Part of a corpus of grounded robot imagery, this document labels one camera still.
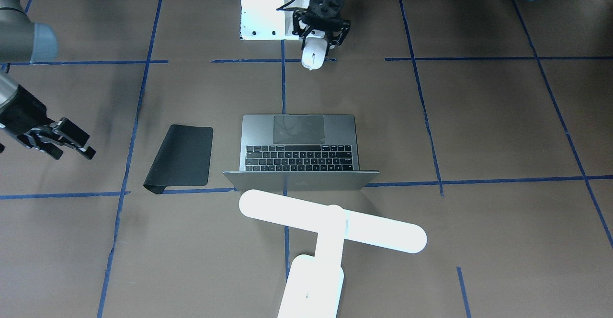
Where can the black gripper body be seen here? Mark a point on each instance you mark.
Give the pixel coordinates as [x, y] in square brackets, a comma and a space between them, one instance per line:
[343, 27]

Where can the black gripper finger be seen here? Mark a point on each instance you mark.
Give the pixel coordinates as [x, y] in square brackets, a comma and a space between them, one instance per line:
[302, 26]
[339, 32]

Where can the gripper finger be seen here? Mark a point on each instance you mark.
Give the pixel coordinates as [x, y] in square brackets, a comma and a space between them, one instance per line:
[68, 134]
[41, 143]

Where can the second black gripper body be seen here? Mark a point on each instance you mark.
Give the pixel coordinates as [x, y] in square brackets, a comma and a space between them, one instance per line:
[20, 111]

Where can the white computer mouse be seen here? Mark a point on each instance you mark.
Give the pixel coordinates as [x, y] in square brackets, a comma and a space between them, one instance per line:
[315, 49]

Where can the black mouse pad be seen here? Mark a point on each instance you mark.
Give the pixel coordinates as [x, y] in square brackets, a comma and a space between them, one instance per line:
[183, 159]

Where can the grey laptop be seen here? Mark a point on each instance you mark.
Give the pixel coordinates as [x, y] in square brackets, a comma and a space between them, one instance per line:
[304, 152]

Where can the second grey blue robot arm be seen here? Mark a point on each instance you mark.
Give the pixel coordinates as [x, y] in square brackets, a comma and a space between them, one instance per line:
[22, 40]

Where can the white desk lamp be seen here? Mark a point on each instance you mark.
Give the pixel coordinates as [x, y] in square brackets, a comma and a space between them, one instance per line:
[315, 283]

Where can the white mounting post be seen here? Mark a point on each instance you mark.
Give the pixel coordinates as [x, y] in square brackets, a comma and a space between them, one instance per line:
[263, 20]

